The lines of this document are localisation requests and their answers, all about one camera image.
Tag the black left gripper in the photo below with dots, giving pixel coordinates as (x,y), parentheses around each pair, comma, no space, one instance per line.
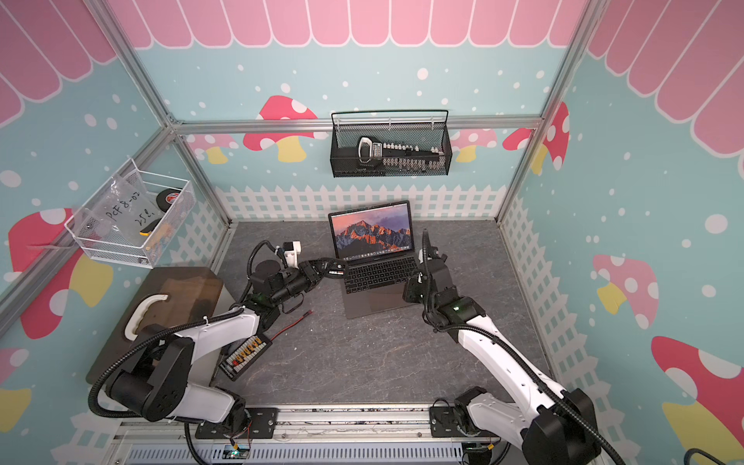
(310,272)

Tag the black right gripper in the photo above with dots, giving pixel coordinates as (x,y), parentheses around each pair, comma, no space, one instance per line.
(412,283)

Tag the grey laptop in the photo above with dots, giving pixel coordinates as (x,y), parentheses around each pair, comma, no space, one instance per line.
(377,246)

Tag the black wireless mouse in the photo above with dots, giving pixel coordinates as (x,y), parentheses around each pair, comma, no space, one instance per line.
(331,268)

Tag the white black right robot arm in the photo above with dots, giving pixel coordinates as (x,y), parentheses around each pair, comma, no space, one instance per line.
(549,424)

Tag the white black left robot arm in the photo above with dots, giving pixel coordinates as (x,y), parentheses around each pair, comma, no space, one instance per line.
(151,380)

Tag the black terminal strip board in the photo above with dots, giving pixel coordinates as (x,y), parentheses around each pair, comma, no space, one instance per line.
(241,359)

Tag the socket set in basket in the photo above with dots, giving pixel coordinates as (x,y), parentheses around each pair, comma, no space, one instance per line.
(393,159)

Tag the black tape roll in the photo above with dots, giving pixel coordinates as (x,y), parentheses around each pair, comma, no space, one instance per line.
(166,198)

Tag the yellow black tool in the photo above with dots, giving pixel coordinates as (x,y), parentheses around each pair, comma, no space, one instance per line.
(150,228)

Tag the clear plastic bag with writing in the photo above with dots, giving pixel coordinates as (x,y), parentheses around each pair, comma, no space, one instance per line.
(125,208)

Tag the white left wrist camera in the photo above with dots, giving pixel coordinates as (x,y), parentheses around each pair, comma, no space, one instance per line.
(291,253)

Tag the brown case with white handle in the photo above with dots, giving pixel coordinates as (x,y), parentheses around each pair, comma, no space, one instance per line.
(168,297)

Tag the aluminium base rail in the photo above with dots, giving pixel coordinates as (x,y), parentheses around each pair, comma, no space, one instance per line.
(314,434)

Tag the black wire mesh basket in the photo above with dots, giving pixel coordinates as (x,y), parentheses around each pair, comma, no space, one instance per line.
(425,128)

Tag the white wire wall basket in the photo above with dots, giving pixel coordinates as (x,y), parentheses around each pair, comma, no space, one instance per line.
(107,245)

